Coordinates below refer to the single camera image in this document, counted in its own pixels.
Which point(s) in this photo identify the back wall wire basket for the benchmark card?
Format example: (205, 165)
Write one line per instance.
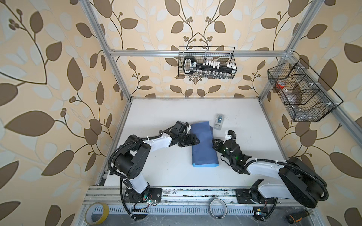
(213, 53)

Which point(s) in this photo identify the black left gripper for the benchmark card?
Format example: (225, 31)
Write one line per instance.
(189, 143)

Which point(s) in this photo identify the orange black screwdriver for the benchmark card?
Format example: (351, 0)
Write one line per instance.
(297, 217)

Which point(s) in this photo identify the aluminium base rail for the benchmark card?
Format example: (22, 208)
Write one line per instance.
(173, 194)

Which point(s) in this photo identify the blue wrapping paper sheet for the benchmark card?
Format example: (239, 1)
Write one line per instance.
(203, 154)

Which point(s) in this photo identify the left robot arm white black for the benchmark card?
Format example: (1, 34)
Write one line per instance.
(128, 160)

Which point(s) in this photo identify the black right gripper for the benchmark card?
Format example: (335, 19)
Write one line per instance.
(216, 147)

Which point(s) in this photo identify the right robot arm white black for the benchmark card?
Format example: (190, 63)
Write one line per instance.
(291, 179)

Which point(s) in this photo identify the black tool set in basket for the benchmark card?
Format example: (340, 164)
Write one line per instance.
(191, 65)

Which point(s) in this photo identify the wall wire basket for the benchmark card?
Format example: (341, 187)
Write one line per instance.
(307, 96)
(213, 53)

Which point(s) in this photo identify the right wall wire basket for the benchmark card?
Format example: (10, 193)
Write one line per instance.
(307, 96)

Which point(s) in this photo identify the grey tape dispenser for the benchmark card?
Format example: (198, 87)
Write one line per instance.
(219, 122)

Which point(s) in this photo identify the yellow tape roll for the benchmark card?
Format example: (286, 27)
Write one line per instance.
(97, 213)

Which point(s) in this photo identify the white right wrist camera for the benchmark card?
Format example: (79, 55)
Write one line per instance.
(229, 135)

